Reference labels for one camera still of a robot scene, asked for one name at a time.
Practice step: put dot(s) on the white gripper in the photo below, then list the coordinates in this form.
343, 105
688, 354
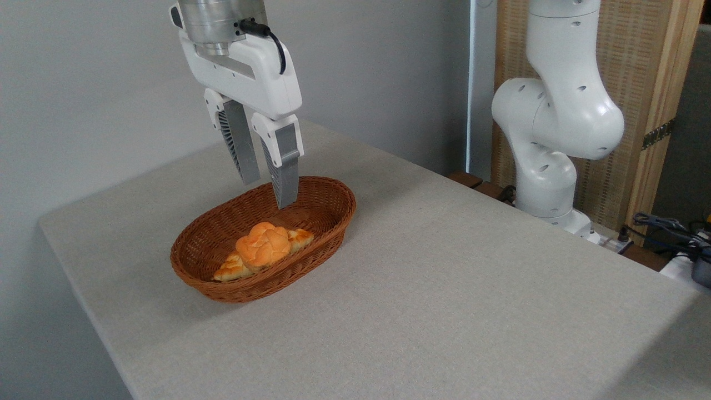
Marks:
250, 72

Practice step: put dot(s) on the round orange bread roll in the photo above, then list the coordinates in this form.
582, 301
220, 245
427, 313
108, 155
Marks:
264, 247

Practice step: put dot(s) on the golden croissant bread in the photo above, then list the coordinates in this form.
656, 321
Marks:
230, 269

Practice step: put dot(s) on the brown wicker oval basket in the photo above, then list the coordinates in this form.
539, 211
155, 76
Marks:
316, 205

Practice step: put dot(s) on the metal screen hinge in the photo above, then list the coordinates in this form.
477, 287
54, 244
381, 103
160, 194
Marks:
658, 135

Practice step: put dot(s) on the grey box device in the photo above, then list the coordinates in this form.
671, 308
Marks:
702, 269

